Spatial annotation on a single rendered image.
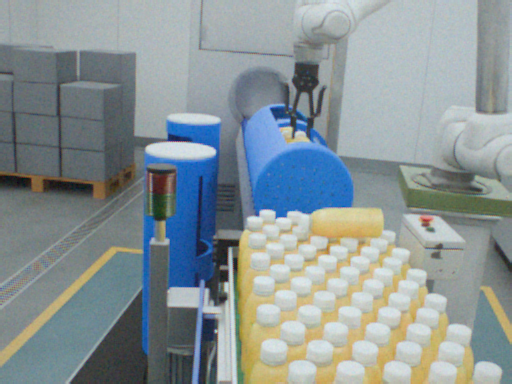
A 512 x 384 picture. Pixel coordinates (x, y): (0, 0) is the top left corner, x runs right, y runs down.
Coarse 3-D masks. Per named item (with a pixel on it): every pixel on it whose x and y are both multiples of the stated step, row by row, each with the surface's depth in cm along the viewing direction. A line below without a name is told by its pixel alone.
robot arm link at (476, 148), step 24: (480, 0) 180; (504, 0) 177; (480, 24) 182; (504, 24) 179; (480, 48) 184; (504, 48) 182; (480, 72) 186; (504, 72) 184; (480, 96) 188; (504, 96) 186; (480, 120) 188; (504, 120) 186; (456, 144) 201; (480, 144) 188; (504, 144) 184; (480, 168) 190; (504, 168) 185
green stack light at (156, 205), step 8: (176, 192) 125; (152, 200) 123; (160, 200) 123; (168, 200) 124; (176, 200) 126; (152, 208) 123; (160, 208) 123; (168, 208) 124; (176, 208) 127; (152, 216) 124; (160, 216) 124; (168, 216) 124
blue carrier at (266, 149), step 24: (264, 120) 226; (288, 120) 213; (264, 144) 192; (288, 144) 176; (312, 144) 174; (264, 168) 171; (288, 168) 172; (312, 168) 173; (336, 168) 174; (264, 192) 173; (288, 192) 174; (312, 192) 175; (336, 192) 175
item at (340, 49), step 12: (348, 36) 303; (336, 48) 304; (336, 60) 305; (336, 72) 307; (336, 84) 309; (336, 96) 310; (336, 108) 312; (336, 120) 314; (336, 132) 315; (336, 144) 317
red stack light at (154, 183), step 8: (152, 176) 122; (160, 176) 121; (168, 176) 122; (176, 176) 124; (152, 184) 122; (160, 184) 122; (168, 184) 123; (176, 184) 125; (152, 192) 122; (160, 192) 122; (168, 192) 123
